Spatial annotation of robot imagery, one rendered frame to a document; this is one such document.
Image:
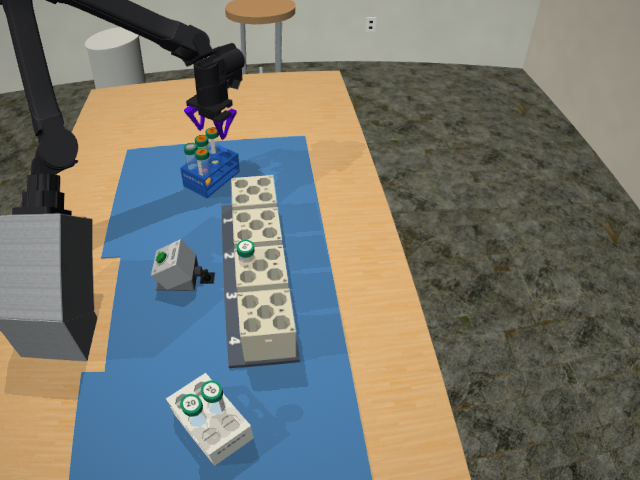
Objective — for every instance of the beige block with round holes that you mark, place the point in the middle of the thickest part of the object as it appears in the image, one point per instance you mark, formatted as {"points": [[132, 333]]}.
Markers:
{"points": [[255, 311]]}

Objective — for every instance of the white tube rack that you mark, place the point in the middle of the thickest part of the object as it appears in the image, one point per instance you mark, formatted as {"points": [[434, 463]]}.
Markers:
{"points": [[230, 441]]}

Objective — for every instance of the blue tube rack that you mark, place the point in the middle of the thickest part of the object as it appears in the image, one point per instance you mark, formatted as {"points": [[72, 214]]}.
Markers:
{"points": [[197, 183]]}

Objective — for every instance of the beige bucket adapter with round holes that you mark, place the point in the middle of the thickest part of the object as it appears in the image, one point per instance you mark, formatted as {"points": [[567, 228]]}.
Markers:
{"points": [[267, 271], [269, 235], [246, 188]]}

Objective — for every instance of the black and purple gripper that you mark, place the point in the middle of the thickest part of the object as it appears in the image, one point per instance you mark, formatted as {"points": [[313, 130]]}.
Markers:
{"points": [[207, 104]]}

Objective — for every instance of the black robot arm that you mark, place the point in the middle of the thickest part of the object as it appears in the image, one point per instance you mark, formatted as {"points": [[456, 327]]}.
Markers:
{"points": [[58, 147]]}

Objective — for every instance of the blue bench mat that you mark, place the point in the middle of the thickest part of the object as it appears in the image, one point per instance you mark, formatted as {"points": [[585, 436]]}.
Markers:
{"points": [[304, 416]]}

